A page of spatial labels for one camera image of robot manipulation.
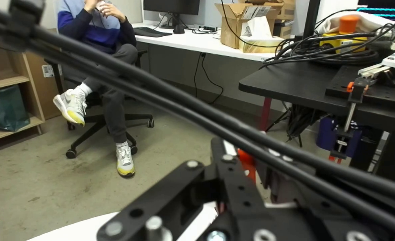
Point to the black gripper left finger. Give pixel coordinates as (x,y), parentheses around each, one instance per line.
(228,171)

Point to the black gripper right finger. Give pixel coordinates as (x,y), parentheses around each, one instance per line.
(273,179)

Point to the blue bin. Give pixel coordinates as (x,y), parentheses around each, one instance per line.
(326,134)

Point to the black workbench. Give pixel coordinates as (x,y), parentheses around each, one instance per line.
(295,81)

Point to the orange and silver clamp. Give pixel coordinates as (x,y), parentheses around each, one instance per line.
(355,88)

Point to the seated person dark trousers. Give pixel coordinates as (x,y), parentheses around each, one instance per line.
(111,107)

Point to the white desk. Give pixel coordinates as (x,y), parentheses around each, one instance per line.
(192,41)

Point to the black office chair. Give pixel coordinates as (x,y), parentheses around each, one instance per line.
(94,128)

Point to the cardboard box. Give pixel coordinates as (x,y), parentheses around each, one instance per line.
(232,26)

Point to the black keyboard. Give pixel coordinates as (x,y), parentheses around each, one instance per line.
(152,32)

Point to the orange cylinder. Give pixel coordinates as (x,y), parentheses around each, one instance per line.
(350,24)

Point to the black computer monitor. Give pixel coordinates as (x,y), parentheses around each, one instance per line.
(170,5)

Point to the lit computer monitor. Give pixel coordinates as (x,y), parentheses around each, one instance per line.
(385,4)

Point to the dark green bag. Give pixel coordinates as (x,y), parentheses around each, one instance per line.
(4,108)

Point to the wooden shelf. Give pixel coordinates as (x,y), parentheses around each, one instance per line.
(4,81)

